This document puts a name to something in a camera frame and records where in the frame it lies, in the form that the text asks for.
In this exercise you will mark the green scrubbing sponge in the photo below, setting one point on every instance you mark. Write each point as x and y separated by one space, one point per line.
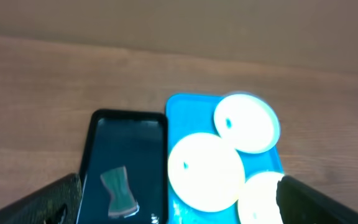
122 202

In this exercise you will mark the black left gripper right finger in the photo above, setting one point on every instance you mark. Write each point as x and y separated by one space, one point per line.
300 204

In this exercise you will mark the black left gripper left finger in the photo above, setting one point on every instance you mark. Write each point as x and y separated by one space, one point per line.
57 202

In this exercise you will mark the black plastic tray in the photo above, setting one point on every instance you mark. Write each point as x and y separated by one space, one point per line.
138 141

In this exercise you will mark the light blue plate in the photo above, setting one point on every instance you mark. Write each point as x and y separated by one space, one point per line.
247 123

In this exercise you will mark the yellow plate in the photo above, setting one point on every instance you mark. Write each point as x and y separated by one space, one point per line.
205 172
257 199

